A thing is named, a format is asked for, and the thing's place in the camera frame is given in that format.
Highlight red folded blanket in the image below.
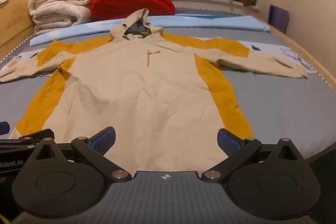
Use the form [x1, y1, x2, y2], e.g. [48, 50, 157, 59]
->
[91, 0, 176, 22]

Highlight speckled white folded quilt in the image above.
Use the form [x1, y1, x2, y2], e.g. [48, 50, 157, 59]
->
[33, 5, 92, 35]

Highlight white window ledge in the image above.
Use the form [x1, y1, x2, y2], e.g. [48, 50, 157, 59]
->
[168, 0, 260, 13]

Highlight wooden headboard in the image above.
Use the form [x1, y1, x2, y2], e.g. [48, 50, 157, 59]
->
[0, 0, 48, 59]

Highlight light blue folded sheet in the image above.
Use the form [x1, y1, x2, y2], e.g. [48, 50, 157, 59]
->
[29, 13, 271, 47]

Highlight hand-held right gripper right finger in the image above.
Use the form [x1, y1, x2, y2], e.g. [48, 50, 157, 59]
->
[201, 128, 302, 182]

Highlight deer printed white cloth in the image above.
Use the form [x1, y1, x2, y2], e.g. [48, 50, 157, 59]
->
[0, 40, 319, 77]

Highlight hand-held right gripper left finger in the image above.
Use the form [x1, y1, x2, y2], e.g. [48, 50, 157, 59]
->
[31, 126, 132, 182]

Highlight beige and mustard hooded jacket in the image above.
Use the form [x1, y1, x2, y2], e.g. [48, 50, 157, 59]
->
[0, 8, 308, 173]

